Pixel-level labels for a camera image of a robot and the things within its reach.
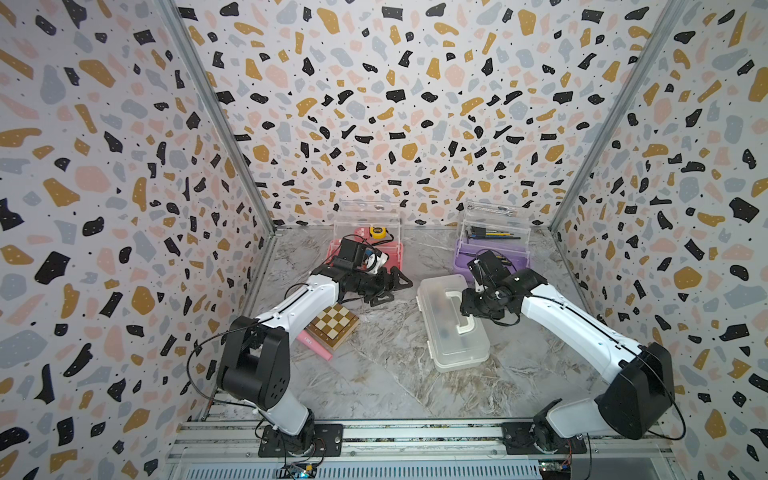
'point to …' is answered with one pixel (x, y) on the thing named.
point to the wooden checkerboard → (333, 325)
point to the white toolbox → (455, 341)
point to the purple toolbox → (499, 228)
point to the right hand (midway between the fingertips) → (467, 308)
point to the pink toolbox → (376, 223)
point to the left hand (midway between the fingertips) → (406, 288)
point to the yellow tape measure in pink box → (378, 232)
